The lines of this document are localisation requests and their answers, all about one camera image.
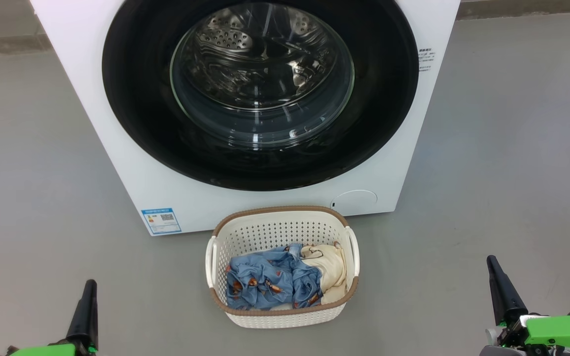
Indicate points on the blue energy label sticker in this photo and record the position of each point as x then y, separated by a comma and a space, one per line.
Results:
161, 221

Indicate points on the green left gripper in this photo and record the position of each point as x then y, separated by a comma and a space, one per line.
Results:
42, 351

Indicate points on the cream basket with brown rim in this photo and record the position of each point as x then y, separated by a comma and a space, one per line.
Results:
275, 232

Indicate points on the cream garment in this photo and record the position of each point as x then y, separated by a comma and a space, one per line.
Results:
332, 272

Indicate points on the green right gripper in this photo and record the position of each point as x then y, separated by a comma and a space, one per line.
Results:
557, 331

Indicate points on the black round glass washer door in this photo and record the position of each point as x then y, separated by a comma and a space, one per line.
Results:
131, 99

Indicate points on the round white filter cover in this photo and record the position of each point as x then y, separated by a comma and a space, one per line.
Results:
354, 202

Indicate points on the blue patterned garment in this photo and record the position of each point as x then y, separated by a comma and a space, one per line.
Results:
260, 277

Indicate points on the white front-load washing machine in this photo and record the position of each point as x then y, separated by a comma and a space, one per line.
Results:
265, 202

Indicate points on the stainless steel washing machine drum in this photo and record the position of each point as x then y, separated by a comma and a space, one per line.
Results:
245, 59

